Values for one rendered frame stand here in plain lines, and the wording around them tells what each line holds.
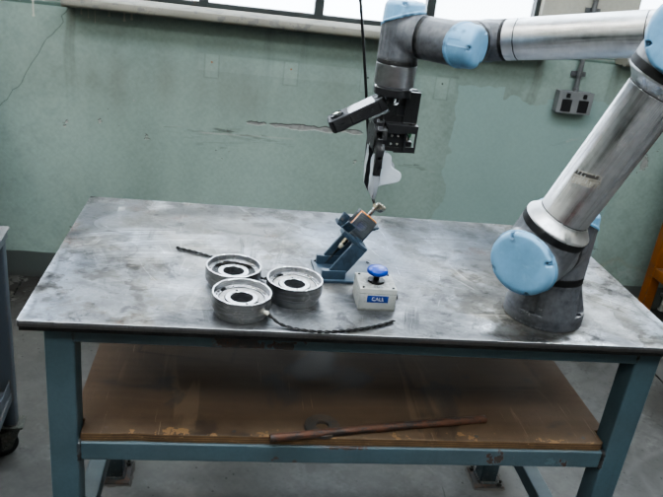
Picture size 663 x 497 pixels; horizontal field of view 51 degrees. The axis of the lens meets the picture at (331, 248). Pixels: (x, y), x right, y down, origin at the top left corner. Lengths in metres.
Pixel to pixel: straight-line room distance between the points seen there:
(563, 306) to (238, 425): 0.65
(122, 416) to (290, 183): 1.71
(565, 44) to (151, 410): 1.01
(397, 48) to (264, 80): 1.57
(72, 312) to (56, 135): 1.77
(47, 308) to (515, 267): 0.79
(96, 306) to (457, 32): 0.77
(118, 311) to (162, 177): 1.73
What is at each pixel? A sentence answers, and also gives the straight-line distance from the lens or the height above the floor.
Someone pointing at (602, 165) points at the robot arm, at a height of 1.15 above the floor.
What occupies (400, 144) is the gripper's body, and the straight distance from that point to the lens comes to 1.34.
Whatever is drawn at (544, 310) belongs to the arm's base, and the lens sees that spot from 1.37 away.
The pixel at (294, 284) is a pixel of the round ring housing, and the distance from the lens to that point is 1.33.
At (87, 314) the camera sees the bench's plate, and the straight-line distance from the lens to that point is 1.25.
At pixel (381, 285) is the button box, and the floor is 0.85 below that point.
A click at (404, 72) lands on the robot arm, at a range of 1.30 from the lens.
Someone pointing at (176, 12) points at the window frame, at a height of 1.13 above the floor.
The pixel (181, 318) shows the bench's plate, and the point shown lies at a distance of 1.23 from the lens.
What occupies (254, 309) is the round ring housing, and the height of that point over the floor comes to 0.83.
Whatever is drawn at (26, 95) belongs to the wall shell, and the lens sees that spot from 2.96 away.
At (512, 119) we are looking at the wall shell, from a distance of 3.06.
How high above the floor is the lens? 1.41
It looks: 23 degrees down
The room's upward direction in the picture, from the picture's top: 7 degrees clockwise
